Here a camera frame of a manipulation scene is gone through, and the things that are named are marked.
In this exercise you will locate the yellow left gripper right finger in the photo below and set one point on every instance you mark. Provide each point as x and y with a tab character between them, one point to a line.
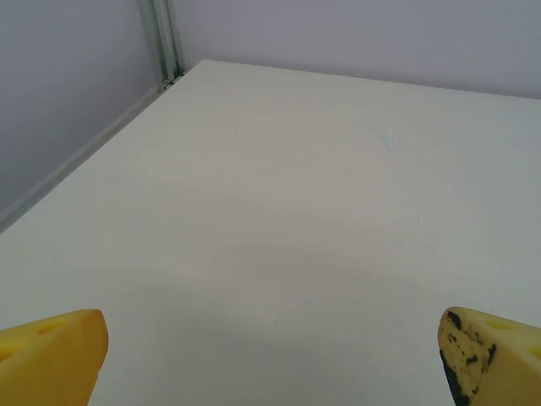
498	363

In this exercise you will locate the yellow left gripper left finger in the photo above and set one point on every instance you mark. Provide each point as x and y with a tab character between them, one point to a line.
50	359

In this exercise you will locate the aluminium table side rail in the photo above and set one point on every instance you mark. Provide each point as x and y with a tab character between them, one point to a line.
76	162

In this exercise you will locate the aluminium frame post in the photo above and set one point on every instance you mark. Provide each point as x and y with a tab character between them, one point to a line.
162	38

